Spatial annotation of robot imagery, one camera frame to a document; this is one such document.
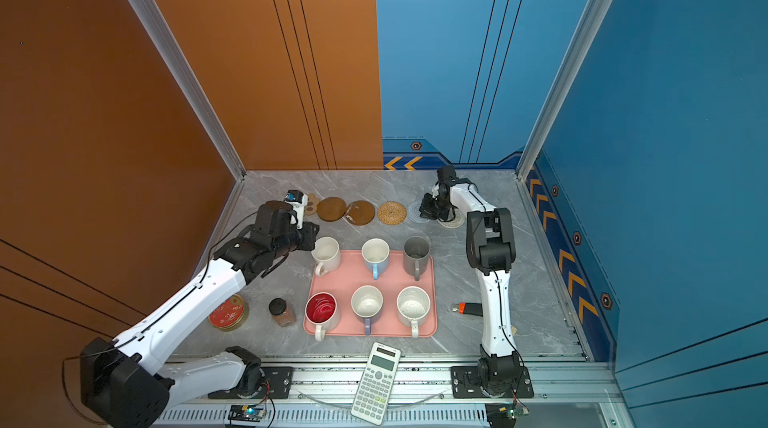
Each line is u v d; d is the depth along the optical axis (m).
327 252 0.89
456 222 1.03
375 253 0.92
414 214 1.06
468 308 0.85
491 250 0.62
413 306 0.84
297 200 0.70
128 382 0.37
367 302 0.85
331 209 1.09
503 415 0.70
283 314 0.77
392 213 1.08
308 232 0.70
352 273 0.92
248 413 0.71
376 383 0.72
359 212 1.08
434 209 0.94
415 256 0.83
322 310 0.83
